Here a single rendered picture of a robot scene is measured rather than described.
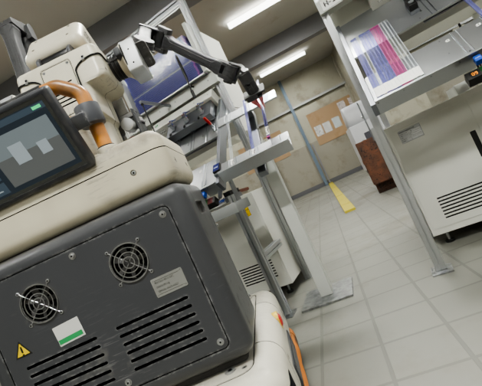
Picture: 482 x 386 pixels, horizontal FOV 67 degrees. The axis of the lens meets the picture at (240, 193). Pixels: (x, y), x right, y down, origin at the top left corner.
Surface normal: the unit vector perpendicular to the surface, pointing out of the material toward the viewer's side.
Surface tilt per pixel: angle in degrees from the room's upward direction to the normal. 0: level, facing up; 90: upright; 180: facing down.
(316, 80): 90
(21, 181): 115
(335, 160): 90
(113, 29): 90
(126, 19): 90
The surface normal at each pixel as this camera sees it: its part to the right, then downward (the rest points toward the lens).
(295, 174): -0.21, 0.07
